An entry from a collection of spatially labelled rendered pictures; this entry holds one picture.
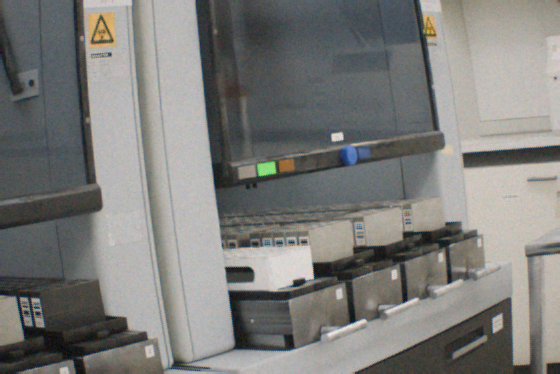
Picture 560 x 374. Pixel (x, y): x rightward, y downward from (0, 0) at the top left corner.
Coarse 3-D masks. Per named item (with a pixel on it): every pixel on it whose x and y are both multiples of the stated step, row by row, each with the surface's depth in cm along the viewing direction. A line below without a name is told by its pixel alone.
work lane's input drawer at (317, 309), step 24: (288, 288) 165; (312, 288) 166; (336, 288) 170; (240, 312) 166; (264, 312) 164; (288, 312) 161; (312, 312) 165; (336, 312) 169; (312, 336) 164; (336, 336) 161
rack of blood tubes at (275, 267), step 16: (224, 256) 171; (240, 256) 168; (256, 256) 166; (272, 256) 165; (288, 256) 167; (304, 256) 170; (240, 272) 180; (256, 272) 166; (272, 272) 165; (288, 272) 167; (304, 272) 170; (240, 288) 168; (256, 288) 166; (272, 288) 165
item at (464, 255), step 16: (432, 240) 201; (448, 240) 199; (464, 240) 202; (480, 240) 207; (448, 256) 198; (464, 256) 202; (480, 256) 207; (448, 272) 198; (464, 272) 201; (480, 272) 198
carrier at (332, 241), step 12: (312, 228) 181; (324, 228) 181; (336, 228) 184; (348, 228) 186; (300, 240) 179; (312, 240) 179; (324, 240) 181; (336, 240) 184; (348, 240) 186; (312, 252) 178; (324, 252) 181; (336, 252) 183; (348, 252) 186
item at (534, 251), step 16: (544, 240) 173; (528, 256) 172; (528, 272) 172; (544, 272) 173; (528, 288) 172; (544, 288) 173; (544, 304) 173; (544, 320) 173; (544, 336) 173; (544, 352) 173; (544, 368) 173
